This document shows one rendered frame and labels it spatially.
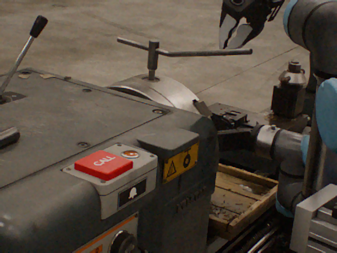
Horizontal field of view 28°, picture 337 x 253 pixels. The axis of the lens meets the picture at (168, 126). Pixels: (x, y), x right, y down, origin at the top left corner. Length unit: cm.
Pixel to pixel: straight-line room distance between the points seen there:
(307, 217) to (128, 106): 37
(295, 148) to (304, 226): 34
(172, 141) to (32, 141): 21
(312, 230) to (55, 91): 52
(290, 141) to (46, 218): 81
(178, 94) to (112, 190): 51
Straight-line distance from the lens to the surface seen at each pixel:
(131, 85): 137
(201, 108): 142
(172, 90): 139
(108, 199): 91
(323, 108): 104
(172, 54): 136
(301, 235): 123
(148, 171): 98
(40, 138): 104
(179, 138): 107
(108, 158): 95
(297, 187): 153
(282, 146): 153
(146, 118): 114
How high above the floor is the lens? 165
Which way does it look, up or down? 21 degrees down
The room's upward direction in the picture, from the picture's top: 5 degrees clockwise
